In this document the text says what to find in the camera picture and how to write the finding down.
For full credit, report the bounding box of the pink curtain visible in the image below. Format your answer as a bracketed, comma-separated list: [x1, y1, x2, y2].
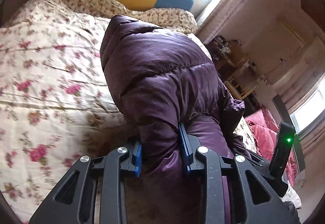
[196, 0, 248, 44]

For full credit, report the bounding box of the pink ruffled quilt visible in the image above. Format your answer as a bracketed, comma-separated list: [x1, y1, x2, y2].
[245, 106, 298, 186]

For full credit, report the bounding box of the wooden side table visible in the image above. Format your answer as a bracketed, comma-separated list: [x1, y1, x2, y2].
[206, 35, 248, 81]

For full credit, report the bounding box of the wooden chair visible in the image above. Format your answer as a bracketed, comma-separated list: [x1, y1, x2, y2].
[224, 66, 258, 100]

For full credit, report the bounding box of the purple quilted down jacket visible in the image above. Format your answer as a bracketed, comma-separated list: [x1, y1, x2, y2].
[100, 15, 247, 223]

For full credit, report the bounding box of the small-floral cream pillow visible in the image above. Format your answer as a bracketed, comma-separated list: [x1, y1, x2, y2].
[61, 0, 197, 34]

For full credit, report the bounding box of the floral cream bed quilt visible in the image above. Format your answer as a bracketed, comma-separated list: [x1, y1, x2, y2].
[0, 0, 257, 224]

